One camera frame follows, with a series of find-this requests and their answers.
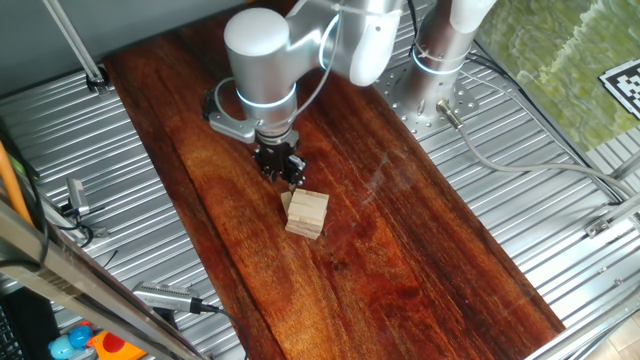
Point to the green marbled panel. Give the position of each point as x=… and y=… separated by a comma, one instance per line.
x=550, y=50

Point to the orange emergency stop box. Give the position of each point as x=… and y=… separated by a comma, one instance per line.
x=112, y=345

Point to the silver camera mounting bracket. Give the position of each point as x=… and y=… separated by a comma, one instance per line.
x=232, y=127

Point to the black pole clamp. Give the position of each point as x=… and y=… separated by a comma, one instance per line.
x=97, y=82

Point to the reddish brown wooden board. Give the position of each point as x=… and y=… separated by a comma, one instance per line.
x=400, y=250

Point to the blue plastic toy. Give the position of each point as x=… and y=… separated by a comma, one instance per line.
x=80, y=337

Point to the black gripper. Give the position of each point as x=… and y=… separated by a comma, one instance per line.
x=277, y=156

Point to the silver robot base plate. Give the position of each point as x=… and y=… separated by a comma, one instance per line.
x=424, y=127

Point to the black device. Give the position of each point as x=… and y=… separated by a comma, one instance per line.
x=35, y=320

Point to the metal frame beam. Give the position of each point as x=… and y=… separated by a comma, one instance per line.
x=75, y=285

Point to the aluminium frame rail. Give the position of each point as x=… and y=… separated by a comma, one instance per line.
x=620, y=210
x=627, y=167
x=590, y=324

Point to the silver support pole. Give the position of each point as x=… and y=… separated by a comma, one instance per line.
x=69, y=35

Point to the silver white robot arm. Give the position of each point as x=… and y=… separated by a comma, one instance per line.
x=260, y=65

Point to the black white fiducial marker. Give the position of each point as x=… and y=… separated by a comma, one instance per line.
x=625, y=87

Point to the orange pole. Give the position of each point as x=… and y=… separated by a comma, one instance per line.
x=11, y=180

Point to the silver depth camera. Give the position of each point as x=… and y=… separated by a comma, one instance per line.
x=77, y=195
x=165, y=296

